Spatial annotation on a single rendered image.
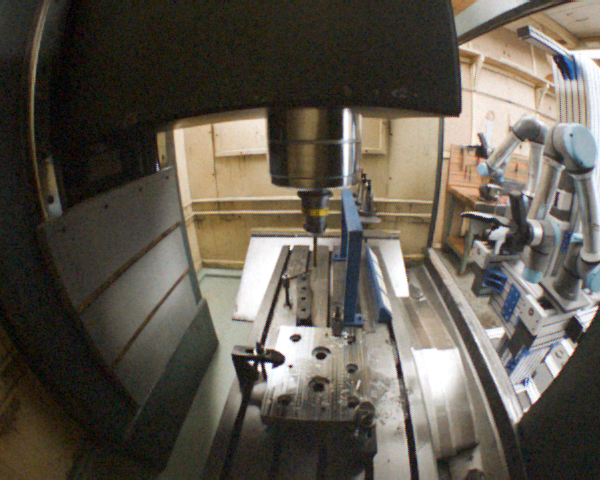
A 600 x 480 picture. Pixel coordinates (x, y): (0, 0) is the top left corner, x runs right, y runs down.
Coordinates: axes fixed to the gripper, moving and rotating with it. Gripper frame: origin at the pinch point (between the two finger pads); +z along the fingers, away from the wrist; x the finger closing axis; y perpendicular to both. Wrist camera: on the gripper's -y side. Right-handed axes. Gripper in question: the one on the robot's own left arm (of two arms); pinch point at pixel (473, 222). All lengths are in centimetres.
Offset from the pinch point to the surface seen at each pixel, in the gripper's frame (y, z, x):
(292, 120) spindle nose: -20.7, 40.8, -16.7
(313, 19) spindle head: -34, 37, -22
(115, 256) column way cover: 2, 81, -16
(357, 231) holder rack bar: 7.6, 27.7, 11.7
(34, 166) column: -22, 83, -30
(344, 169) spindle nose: -13.4, 33.6, -15.7
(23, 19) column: -52, 86, -34
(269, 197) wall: 20, 67, 91
